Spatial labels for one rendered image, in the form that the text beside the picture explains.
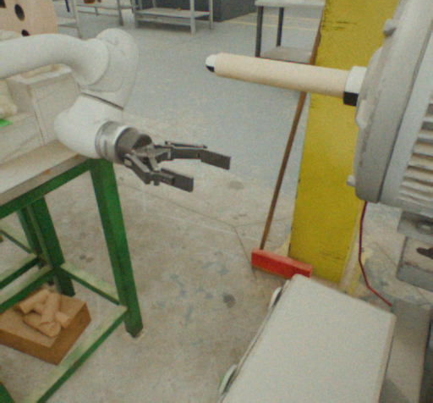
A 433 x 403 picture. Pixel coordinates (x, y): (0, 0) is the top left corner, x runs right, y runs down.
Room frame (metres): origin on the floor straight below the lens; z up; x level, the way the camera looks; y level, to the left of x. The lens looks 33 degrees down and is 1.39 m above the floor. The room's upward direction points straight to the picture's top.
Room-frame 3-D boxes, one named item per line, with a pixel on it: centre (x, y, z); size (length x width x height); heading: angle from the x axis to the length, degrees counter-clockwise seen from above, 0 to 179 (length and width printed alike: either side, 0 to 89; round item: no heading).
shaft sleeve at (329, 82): (0.47, -0.08, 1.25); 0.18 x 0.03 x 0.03; 59
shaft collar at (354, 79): (0.42, -0.16, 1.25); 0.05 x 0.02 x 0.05; 149
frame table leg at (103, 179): (0.94, 0.36, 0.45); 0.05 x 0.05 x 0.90; 59
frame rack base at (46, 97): (1.03, 0.56, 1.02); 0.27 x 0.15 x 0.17; 59
